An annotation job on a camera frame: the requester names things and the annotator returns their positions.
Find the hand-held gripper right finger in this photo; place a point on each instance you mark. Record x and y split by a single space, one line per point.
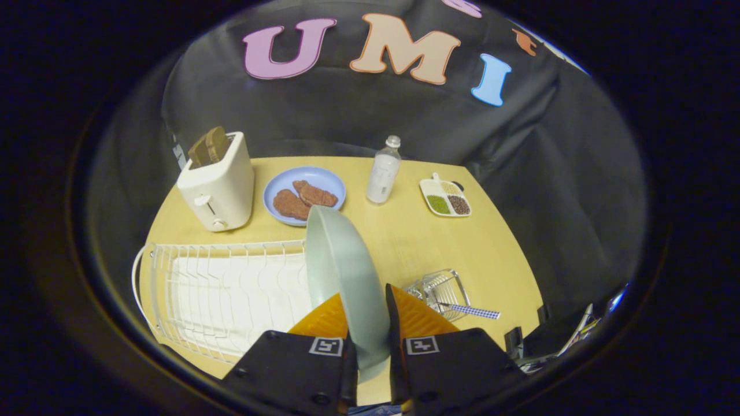
395 341

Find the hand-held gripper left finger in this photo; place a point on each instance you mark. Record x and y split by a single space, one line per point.
346 370

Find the pale green plate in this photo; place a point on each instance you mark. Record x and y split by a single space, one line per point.
347 271

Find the blue plate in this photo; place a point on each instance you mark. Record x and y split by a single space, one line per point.
283 188

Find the white divided snack tray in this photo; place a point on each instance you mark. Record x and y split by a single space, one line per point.
445 197

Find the brown meat patty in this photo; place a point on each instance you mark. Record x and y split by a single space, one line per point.
290 204
317 194

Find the clear plastic bottle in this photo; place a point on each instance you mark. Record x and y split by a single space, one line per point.
383 173

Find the white toaster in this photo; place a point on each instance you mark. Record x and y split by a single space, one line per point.
219 188

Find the black backdrop cloth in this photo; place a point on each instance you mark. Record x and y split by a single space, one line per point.
358 110

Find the brown toast slice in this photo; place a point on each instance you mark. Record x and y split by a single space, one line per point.
199 152
217 144

